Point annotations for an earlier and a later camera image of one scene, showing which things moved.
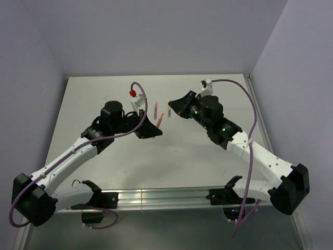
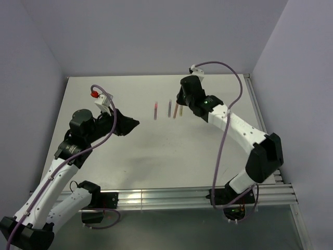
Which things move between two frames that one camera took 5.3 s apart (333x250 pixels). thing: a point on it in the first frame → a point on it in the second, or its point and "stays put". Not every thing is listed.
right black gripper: x=180 y=105 → x=180 y=100
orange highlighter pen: x=159 y=120 → x=175 y=111
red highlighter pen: x=155 y=110 stays put
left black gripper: x=146 y=129 → x=124 y=124
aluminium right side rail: x=259 y=114 stays put
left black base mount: x=93 y=211 stays put
